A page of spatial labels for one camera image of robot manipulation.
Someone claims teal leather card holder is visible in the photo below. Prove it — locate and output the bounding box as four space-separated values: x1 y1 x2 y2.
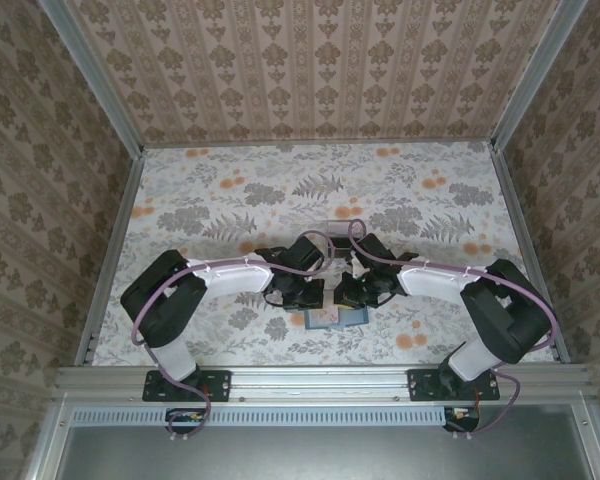
303 305 370 331

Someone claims clear acrylic card tray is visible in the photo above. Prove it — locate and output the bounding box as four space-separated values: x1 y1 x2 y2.
325 218 366 241

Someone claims small wiring connector board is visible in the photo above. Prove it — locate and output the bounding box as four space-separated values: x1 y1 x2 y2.
444 405 481 426
165 407 206 426

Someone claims grey metal panel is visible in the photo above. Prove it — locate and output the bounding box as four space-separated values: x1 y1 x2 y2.
59 404 599 480

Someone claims aluminium mounting rail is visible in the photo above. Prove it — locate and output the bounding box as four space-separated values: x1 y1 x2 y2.
54 364 594 401

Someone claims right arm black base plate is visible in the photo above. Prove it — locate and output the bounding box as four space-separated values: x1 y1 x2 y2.
407 368 501 403

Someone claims grey slotted cable duct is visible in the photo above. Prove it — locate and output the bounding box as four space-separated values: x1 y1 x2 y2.
72 405 481 427

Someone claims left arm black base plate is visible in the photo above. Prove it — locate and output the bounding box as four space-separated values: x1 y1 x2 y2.
142 368 231 403

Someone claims aluminium side rail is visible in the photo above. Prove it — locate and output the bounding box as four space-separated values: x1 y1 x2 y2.
489 147 571 364
74 149 146 366

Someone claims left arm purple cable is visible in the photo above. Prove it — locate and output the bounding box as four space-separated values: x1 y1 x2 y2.
131 228 335 444

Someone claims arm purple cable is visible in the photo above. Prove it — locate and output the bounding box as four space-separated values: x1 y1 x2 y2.
131 228 335 444
347 218 559 441

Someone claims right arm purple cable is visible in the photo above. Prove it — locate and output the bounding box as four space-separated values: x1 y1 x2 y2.
347 218 559 441

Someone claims aluminium corner post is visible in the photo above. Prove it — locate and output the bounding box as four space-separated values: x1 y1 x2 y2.
489 0 591 154
38 0 146 159

